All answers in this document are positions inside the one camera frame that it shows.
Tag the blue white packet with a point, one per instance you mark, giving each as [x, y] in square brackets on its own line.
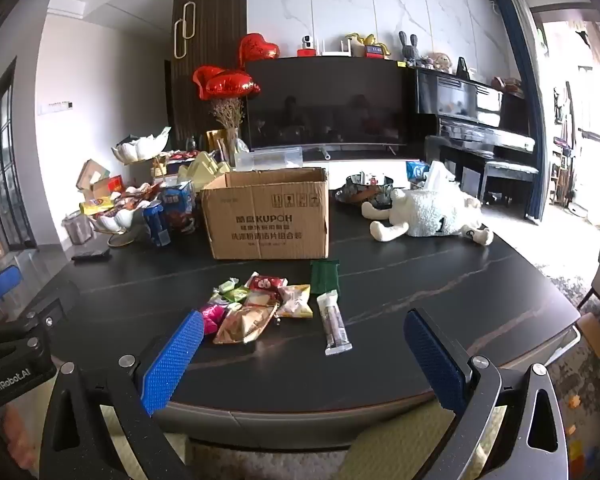
[417, 170]

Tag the black remote control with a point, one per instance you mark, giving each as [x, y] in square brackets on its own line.
[90, 255]

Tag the white router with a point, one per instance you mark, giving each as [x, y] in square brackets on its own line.
[336, 51]

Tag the white tissue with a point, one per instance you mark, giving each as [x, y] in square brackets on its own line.
[437, 175]

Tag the white green twist candy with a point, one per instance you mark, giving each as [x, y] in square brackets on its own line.
[227, 285]

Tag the grey bunny doll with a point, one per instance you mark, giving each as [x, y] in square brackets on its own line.
[409, 50]

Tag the black framed glass door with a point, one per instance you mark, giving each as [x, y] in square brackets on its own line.
[5, 170]

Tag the blue snack bag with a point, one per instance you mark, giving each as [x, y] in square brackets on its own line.
[177, 205]

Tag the red box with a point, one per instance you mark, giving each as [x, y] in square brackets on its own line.
[111, 184]

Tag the black upright piano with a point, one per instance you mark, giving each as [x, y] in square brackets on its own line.
[455, 110]

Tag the green snack packet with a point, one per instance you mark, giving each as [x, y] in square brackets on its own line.
[325, 277]

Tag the black television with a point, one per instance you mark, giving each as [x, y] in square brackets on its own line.
[330, 105]

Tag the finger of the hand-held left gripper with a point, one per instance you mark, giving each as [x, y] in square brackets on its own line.
[0, 282]

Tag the silver brown snack bar packet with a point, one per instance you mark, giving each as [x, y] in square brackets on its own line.
[332, 322]

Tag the digital clock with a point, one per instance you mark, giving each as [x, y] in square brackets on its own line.
[374, 51]

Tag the pile of red snack packets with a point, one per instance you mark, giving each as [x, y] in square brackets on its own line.
[135, 200]

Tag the light green candy packet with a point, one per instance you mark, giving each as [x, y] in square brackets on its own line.
[230, 297]

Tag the tan snack packet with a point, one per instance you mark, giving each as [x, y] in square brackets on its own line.
[242, 325]

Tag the yellow pink snack packet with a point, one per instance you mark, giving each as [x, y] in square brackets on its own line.
[295, 302]

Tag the clear plastic box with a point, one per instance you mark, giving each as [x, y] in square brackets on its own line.
[267, 159]

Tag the red heart balloon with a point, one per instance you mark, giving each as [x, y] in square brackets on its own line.
[225, 85]
[257, 50]

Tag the red candy packet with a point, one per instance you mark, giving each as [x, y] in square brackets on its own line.
[265, 284]

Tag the pale yellow paper bag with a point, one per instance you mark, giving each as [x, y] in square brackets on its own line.
[205, 170]

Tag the gold figurine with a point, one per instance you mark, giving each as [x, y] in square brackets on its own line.
[372, 40]

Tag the dried flower bouquet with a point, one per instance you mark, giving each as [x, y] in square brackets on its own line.
[227, 112]

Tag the white flower-shaped tiered stand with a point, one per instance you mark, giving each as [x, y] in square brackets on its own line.
[140, 147]

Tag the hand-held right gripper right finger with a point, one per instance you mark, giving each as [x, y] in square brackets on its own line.
[435, 360]

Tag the white wall switch panel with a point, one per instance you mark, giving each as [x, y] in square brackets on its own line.
[55, 107]

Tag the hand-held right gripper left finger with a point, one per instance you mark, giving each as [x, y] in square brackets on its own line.
[172, 365]

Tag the blue drink can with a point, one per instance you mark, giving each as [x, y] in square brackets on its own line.
[157, 222]

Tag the small open cardboard box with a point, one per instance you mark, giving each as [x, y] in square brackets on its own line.
[92, 172]

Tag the brown cardboard box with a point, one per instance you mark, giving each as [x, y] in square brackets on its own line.
[265, 220]

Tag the dark patterned tray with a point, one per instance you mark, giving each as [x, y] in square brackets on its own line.
[352, 195]

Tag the brown plush toy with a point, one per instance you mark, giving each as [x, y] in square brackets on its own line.
[440, 62]

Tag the black piano bench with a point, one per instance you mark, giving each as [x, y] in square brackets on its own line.
[510, 167]

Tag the white plush sheep tissue holder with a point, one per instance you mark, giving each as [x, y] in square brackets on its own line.
[430, 215]

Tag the white security camera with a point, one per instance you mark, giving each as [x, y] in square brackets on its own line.
[306, 45]

